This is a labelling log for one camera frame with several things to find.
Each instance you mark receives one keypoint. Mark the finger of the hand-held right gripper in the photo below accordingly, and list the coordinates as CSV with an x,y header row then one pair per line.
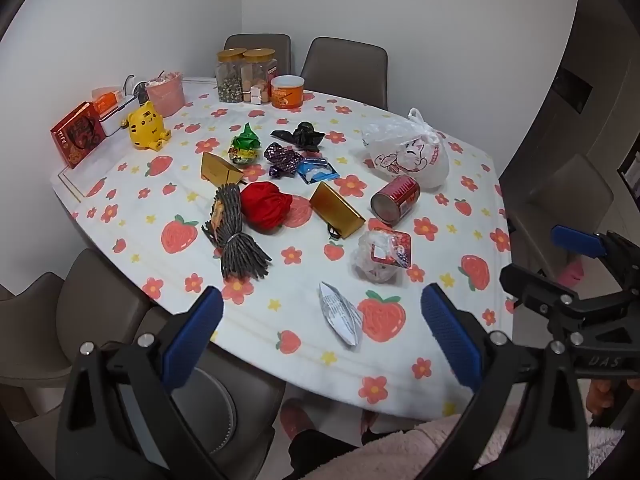
x,y
577,241
532,292

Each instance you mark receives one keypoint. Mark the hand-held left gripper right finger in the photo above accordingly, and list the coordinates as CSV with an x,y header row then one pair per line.
x,y
450,335

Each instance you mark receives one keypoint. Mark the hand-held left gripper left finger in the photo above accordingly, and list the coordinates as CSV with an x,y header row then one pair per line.
x,y
192,335

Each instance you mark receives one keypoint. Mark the white printed plastic bag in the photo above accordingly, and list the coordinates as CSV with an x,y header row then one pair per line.
x,y
412,152

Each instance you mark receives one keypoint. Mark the blue blister pack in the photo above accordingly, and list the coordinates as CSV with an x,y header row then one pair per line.
x,y
317,170

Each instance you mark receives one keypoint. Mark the person's right hand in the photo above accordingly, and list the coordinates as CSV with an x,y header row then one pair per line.
x,y
600,396

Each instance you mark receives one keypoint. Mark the grey-brown dining chair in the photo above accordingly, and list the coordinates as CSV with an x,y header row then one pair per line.
x,y
257,50
345,70
555,200
100,305

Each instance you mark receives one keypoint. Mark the clear packet with red label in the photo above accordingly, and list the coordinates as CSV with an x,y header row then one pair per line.
x,y
382,255

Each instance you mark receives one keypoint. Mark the white paper packet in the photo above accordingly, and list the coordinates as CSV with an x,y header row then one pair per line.
x,y
342,312

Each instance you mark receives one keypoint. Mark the pink fleece clothing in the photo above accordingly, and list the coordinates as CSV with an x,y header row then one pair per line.
x,y
425,450

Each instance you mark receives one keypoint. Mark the pink slipper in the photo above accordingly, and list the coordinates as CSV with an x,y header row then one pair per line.
x,y
297,420

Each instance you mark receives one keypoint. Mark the red crumpled bag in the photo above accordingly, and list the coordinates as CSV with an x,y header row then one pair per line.
x,y
265,207

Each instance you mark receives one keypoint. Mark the red drink can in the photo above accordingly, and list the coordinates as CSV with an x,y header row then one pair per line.
x,y
397,195

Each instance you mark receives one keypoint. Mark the gold paper box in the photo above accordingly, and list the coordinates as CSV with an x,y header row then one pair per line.
x,y
335,210
217,169

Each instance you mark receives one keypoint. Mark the green crumpled wrapper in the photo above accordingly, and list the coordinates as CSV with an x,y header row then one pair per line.
x,y
245,145

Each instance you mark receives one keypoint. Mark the purple patterned wrapper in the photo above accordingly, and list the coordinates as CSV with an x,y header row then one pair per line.
x,y
282,159

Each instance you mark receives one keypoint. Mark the yellow tiger toy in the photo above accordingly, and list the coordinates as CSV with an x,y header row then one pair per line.
x,y
145,127

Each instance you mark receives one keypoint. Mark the black plastic bag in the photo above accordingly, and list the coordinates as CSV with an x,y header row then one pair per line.
x,y
302,135

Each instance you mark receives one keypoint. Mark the white box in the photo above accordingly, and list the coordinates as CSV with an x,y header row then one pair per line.
x,y
116,117

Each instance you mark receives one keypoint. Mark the red gift box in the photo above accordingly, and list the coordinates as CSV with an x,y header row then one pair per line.
x,y
77,135

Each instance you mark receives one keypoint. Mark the pink plastic bucket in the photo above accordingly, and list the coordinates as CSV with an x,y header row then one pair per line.
x,y
165,94

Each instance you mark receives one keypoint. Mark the small white fan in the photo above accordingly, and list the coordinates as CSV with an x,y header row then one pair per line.
x,y
139,91

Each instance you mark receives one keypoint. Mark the seed jar with gold lid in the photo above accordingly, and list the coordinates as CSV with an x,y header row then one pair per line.
x,y
230,80

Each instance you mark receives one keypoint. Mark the orange food can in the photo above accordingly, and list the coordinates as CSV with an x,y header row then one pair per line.
x,y
287,94

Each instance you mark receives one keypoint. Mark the biscuit jar with gold lid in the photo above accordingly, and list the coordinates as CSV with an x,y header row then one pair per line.
x,y
260,77

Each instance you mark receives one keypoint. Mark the black wall panel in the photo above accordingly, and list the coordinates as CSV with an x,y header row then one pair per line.
x,y
572,90

